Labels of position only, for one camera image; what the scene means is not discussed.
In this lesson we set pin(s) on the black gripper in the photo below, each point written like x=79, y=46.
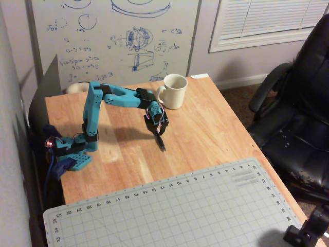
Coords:
x=154, y=127

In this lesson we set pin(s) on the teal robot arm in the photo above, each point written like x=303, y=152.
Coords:
x=91, y=113

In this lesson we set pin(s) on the cream ceramic mug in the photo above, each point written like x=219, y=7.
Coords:
x=174, y=95

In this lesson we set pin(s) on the small white flat object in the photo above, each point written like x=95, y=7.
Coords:
x=200, y=76

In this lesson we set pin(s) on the grey gridded cutting mat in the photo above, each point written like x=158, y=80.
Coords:
x=167, y=213

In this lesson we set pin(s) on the whiteboard with blue drawings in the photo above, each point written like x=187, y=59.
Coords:
x=174, y=51

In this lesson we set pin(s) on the dark blue table clamp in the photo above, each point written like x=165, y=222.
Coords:
x=60, y=167

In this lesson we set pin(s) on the black motor controller board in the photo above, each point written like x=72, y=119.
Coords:
x=50, y=143

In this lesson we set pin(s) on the dark grey panel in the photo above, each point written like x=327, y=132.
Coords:
x=48, y=85

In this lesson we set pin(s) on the black leather office chair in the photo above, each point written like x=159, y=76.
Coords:
x=303, y=103

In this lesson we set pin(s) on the white window blinds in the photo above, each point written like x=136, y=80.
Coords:
x=270, y=18

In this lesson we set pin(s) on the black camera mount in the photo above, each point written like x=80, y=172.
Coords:
x=311, y=229

